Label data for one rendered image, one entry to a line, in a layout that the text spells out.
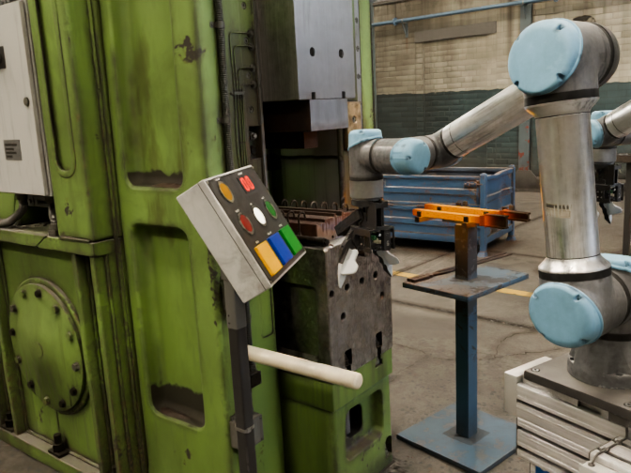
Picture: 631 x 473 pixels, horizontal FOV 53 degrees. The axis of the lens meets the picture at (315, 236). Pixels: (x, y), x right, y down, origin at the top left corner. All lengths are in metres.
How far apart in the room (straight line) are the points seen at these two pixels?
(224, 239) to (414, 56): 9.50
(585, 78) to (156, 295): 1.56
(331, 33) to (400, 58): 8.87
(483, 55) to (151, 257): 8.46
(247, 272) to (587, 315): 0.71
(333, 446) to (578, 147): 1.41
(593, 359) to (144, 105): 1.49
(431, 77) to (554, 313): 9.59
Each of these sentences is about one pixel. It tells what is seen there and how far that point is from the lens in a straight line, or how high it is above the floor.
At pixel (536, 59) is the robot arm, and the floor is 1.40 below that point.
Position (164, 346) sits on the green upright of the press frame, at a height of 0.57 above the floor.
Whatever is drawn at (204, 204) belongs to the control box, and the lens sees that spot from 1.42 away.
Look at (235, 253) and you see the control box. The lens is 1.42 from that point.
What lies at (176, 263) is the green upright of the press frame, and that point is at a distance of 2.10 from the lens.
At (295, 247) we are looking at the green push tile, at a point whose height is 0.99.
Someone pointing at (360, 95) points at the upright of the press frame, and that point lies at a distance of 2.45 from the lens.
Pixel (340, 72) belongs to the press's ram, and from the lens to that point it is 2.10.
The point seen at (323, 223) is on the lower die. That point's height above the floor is 0.98.
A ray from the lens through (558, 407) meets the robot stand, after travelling 1.38.
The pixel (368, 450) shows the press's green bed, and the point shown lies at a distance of 2.40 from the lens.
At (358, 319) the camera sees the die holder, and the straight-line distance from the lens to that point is 2.15.
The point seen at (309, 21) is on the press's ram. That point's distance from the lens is 2.00.
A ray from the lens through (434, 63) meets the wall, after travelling 10.61.
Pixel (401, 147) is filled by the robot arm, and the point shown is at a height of 1.25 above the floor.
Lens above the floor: 1.34
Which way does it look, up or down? 12 degrees down
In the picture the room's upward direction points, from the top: 3 degrees counter-clockwise
